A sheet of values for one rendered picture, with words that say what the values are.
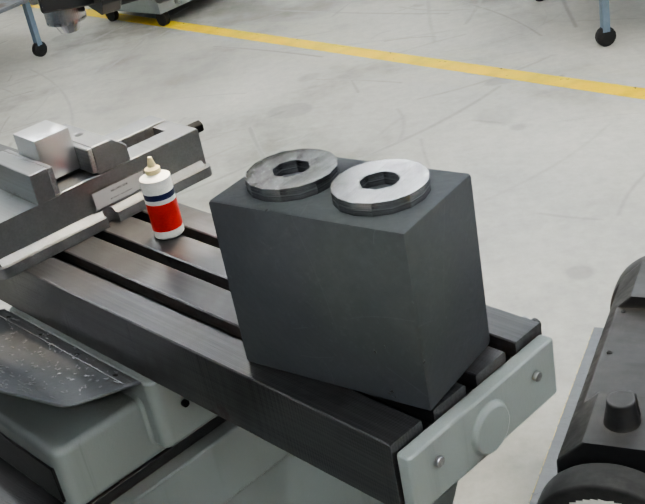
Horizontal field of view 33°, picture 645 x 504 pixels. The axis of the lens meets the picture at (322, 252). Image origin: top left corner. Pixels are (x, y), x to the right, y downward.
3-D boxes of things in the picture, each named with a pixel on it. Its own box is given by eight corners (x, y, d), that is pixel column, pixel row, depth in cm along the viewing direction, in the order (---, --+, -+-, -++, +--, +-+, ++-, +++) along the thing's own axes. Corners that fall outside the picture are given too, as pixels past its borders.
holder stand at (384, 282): (313, 302, 119) (279, 136, 109) (492, 342, 106) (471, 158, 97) (246, 362, 111) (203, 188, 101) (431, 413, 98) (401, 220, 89)
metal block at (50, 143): (58, 159, 149) (45, 119, 146) (80, 167, 145) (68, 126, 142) (25, 174, 146) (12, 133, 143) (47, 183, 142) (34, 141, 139)
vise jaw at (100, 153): (84, 143, 155) (76, 118, 153) (131, 159, 146) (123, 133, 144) (48, 159, 152) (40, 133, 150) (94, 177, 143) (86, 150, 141)
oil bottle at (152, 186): (172, 223, 143) (152, 147, 138) (191, 229, 140) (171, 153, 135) (148, 236, 141) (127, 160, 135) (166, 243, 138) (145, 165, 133)
